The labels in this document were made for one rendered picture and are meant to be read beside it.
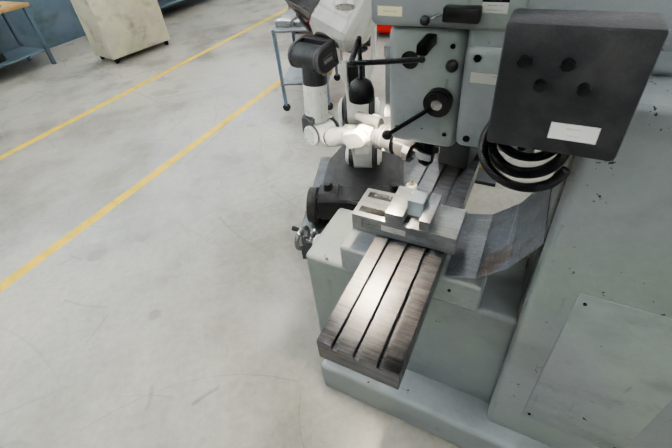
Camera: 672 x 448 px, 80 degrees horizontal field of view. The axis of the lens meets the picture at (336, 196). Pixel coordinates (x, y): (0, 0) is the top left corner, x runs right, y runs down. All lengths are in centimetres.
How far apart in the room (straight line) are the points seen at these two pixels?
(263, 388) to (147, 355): 69
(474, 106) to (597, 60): 38
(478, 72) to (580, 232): 43
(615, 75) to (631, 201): 36
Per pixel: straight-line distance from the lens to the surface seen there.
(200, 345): 241
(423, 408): 187
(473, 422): 188
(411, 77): 106
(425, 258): 131
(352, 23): 147
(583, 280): 116
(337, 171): 233
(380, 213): 133
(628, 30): 70
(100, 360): 263
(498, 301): 148
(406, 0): 98
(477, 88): 101
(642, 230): 105
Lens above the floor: 191
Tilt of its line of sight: 39 degrees down
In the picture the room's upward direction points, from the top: 6 degrees counter-clockwise
